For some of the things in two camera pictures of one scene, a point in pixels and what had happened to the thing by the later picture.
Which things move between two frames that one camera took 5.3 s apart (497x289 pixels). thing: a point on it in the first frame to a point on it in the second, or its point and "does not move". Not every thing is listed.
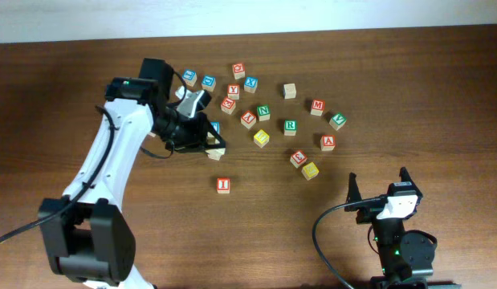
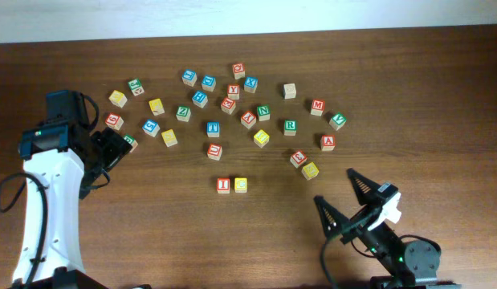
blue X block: (250, 84) does not move
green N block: (262, 113) does not move
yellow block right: (310, 171) does not move
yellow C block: (210, 139) to (241, 185)
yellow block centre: (261, 138) does not move
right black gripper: (366, 213) to (358, 219)
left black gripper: (197, 136) to (116, 146)
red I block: (223, 185) does not move
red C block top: (238, 70) does not move
